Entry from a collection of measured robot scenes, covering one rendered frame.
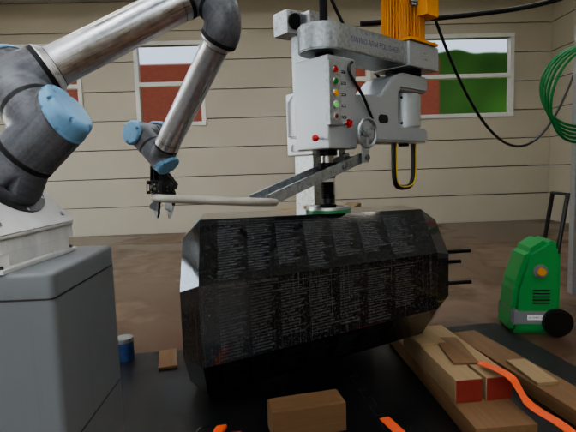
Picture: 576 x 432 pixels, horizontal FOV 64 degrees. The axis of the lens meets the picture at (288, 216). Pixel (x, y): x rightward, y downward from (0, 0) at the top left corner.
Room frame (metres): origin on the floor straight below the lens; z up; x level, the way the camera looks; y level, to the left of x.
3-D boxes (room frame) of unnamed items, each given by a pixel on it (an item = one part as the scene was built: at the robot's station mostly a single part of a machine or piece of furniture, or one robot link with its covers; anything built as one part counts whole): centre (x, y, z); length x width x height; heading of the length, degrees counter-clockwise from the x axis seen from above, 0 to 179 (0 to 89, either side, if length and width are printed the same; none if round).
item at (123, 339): (2.54, 0.95, 0.08); 0.10 x 0.10 x 0.13
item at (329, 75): (2.12, -0.22, 1.40); 0.08 x 0.03 x 0.28; 133
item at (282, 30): (3.11, -0.04, 2.00); 0.20 x 0.18 x 0.15; 8
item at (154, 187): (1.85, 0.51, 1.04); 0.09 x 0.08 x 0.12; 162
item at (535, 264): (2.87, -1.54, 0.43); 0.35 x 0.35 x 0.87; 83
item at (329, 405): (1.77, -0.05, 0.07); 0.30 x 0.12 x 0.12; 103
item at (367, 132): (2.24, -0.37, 1.22); 0.15 x 0.10 x 0.15; 133
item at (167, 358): (2.51, 0.70, 0.02); 0.25 x 0.10 x 0.01; 15
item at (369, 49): (2.48, -0.46, 1.64); 0.96 x 0.25 x 0.17; 133
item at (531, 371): (2.06, -1.11, 0.09); 0.25 x 0.10 x 0.01; 4
